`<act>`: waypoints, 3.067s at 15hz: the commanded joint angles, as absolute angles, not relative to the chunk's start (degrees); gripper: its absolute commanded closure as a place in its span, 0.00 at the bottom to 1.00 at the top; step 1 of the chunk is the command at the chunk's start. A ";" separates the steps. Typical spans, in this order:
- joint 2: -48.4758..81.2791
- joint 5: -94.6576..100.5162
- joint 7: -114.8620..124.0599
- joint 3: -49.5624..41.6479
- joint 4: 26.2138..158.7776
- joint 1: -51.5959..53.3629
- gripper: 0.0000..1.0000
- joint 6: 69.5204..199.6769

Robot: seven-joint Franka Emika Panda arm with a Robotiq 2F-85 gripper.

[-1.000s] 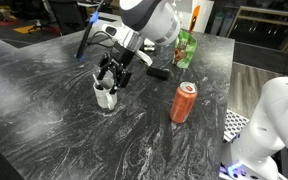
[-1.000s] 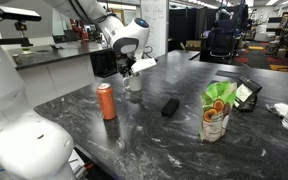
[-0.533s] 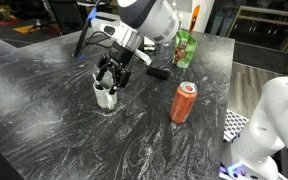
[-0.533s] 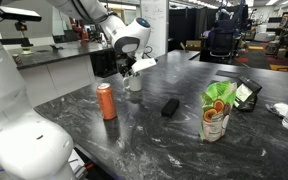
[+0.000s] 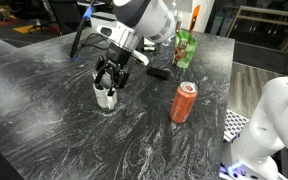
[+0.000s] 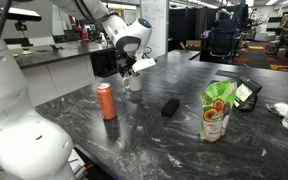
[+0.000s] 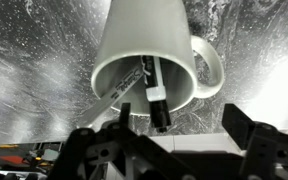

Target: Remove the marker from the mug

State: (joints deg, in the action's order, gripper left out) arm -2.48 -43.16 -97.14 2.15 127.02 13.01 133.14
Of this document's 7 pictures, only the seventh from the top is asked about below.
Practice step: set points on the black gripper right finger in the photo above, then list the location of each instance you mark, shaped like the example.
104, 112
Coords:
250, 140

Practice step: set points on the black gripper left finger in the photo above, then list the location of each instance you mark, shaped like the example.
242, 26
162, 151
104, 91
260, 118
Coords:
127, 140

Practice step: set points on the black marker with white label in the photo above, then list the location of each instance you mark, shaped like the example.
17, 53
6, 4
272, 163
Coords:
157, 96

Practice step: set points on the silver Sharpie marker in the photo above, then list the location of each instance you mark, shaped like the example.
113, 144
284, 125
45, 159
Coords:
117, 93

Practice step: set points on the white ceramic mug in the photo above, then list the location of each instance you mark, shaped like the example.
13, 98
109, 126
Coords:
144, 40

